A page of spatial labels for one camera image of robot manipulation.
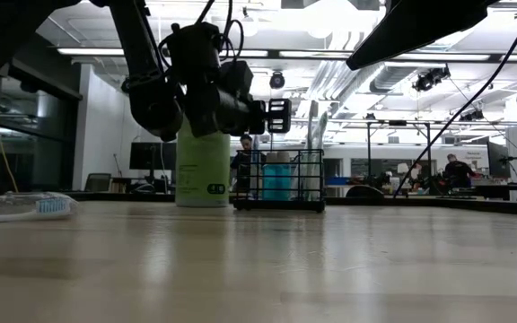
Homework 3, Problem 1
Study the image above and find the dark angled monitor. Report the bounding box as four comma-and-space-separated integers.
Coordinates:
486, 141, 513, 179

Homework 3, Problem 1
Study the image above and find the black wire caddy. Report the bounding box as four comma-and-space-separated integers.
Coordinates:
232, 148, 327, 213

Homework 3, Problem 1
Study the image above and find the long bright light bar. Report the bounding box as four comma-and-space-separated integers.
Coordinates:
56, 46, 517, 64

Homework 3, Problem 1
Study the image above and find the yellow hanging cable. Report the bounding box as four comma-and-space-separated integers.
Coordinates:
0, 83, 20, 194

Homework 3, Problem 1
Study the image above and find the silver ventilation duct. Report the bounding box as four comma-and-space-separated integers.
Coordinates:
368, 62, 421, 95

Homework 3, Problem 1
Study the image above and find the black ceiling spotlight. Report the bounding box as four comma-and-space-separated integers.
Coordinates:
268, 70, 286, 91

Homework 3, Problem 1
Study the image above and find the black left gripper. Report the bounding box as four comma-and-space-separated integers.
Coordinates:
163, 21, 294, 140

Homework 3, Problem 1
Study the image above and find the black workstation frame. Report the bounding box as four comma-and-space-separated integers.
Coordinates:
365, 119, 434, 189

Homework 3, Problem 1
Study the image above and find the green disinfecting wipes canister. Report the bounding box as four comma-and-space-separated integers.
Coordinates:
175, 118, 232, 208

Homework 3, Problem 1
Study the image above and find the blue mouthwash bottle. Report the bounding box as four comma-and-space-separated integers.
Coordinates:
278, 151, 296, 202
262, 151, 281, 202

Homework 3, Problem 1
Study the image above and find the black ceiling camera cluster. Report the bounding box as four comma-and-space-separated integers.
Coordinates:
411, 65, 451, 93

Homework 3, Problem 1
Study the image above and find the dark office chair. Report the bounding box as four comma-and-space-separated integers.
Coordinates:
83, 172, 112, 193

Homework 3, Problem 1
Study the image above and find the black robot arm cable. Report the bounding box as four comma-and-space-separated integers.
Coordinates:
391, 0, 517, 199

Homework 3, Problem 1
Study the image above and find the person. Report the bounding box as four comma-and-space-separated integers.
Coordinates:
443, 153, 478, 189
230, 133, 267, 194

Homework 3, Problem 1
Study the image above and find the black computer monitor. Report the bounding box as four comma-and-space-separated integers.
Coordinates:
128, 142, 178, 171

